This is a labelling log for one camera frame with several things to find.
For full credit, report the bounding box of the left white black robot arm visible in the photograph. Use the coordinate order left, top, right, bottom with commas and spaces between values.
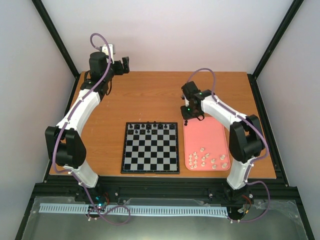
45, 51, 130, 202

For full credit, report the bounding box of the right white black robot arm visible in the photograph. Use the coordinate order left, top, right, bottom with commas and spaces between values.
180, 80, 269, 190

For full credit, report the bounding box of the black white chess board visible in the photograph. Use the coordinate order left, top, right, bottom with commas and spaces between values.
120, 121, 180, 174

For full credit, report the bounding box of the pink plastic tray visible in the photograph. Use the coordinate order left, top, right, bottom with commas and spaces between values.
183, 117, 231, 172

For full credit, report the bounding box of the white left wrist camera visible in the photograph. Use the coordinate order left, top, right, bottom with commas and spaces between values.
101, 43, 116, 63

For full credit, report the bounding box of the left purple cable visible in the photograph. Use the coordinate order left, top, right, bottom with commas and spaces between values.
52, 33, 132, 226

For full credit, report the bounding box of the purple cable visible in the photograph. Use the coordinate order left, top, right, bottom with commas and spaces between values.
52, 33, 132, 226
187, 68, 271, 223

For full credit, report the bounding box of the right black frame post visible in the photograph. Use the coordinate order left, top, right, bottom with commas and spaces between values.
251, 0, 305, 80

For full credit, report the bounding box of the black frame post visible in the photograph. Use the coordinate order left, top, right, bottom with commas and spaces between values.
32, 0, 80, 79
251, 0, 305, 80

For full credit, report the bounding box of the left black frame post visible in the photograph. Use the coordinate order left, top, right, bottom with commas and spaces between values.
32, 0, 80, 79

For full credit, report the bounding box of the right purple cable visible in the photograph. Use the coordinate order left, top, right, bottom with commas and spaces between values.
187, 68, 271, 223

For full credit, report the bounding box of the black aluminium frame base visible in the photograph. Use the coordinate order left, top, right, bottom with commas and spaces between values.
31, 175, 301, 206

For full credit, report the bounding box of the light blue slotted cable duct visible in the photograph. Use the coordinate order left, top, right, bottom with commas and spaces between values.
38, 203, 228, 218

